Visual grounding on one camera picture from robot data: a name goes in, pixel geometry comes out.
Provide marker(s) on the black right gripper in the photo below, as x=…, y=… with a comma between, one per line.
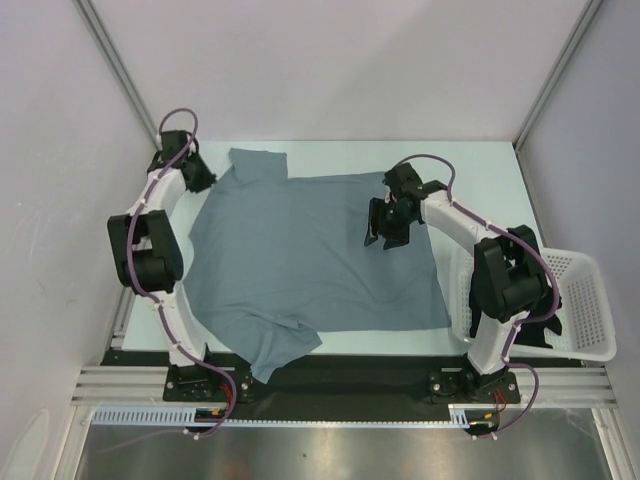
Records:
x=386, y=224

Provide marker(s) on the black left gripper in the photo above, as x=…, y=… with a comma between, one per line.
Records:
x=208, y=177

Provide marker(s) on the white slotted cable duct right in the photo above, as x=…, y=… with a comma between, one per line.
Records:
x=468, y=415

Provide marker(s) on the black t shirt in basket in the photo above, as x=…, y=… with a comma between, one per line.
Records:
x=531, y=334

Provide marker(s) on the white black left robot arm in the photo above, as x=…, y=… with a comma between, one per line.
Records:
x=149, y=260

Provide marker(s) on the light blue t shirt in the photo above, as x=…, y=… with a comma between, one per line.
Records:
x=279, y=261

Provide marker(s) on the white slotted cable duct left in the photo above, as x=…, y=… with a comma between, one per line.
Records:
x=157, y=416

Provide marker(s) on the left aluminium frame post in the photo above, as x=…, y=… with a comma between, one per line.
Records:
x=109, y=51

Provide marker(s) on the aluminium front rail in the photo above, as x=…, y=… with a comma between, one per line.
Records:
x=143, y=385

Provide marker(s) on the right aluminium frame post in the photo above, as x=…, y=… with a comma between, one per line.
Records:
x=561, y=65

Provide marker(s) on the white perforated plastic basket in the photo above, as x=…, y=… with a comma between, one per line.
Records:
x=587, y=331

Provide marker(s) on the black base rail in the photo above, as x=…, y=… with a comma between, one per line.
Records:
x=326, y=388

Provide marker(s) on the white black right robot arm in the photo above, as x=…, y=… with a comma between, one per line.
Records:
x=511, y=284

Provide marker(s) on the white slotted cable duct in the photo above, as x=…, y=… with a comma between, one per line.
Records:
x=157, y=416
x=468, y=415

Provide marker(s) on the aluminium frame post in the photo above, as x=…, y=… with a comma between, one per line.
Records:
x=561, y=65
x=109, y=51

